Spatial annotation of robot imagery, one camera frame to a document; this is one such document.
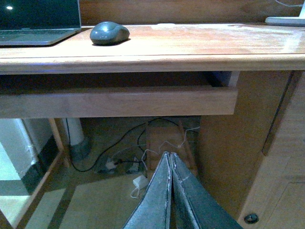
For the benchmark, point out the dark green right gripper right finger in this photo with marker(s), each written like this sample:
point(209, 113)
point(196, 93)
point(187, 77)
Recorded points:
point(195, 208)

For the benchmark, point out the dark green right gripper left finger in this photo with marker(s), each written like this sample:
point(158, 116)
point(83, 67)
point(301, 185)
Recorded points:
point(154, 209)

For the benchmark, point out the dark grey computer mouse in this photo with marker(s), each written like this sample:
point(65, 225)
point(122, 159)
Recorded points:
point(109, 33)

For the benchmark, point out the white power adapter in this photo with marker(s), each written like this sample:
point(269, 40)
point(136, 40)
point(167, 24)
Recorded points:
point(140, 182)

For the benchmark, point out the power strip with plugs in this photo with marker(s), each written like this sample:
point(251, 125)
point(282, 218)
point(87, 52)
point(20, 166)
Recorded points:
point(108, 165)

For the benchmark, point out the round cabinet knob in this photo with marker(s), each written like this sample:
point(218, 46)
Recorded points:
point(251, 218)

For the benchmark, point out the wooden rolling stand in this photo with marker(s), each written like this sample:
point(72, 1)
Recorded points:
point(172, 139)

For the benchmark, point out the wooden desk cabinet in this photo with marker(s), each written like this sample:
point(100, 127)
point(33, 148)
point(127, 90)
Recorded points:
point(254, 160)

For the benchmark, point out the white pipe with grey base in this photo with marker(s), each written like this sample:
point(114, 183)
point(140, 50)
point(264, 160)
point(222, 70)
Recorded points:
point(78, 143)

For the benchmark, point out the wooden keyboard tray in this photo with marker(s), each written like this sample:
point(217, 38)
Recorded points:
point(118, 94)

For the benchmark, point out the white flat device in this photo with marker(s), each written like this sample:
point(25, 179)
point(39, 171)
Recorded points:
point(285, 21)

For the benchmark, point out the grey laptop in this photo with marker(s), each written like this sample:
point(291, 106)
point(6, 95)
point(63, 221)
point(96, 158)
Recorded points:
point(38, 22)

